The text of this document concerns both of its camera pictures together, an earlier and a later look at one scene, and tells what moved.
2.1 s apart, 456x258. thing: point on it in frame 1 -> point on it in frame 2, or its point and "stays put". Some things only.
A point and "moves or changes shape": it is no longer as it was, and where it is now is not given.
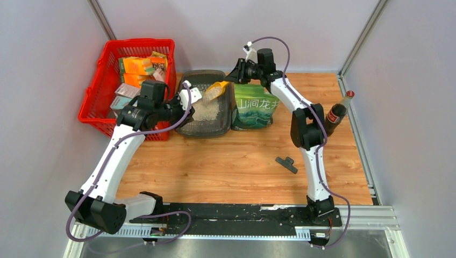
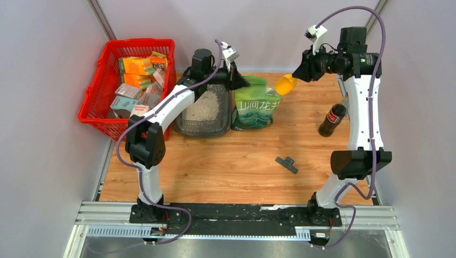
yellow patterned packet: (159, 61) stays put
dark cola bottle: (337, 112) stays put
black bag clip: (287, 164) stays put
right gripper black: (238, 73) -> (307, 71)
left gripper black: (176, 99) -> (234, 79)
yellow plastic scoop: (215, 90) moves or changes shape
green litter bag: (254, 107) stays put
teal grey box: (119, 102) stays put
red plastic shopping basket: (94, 109) stays put
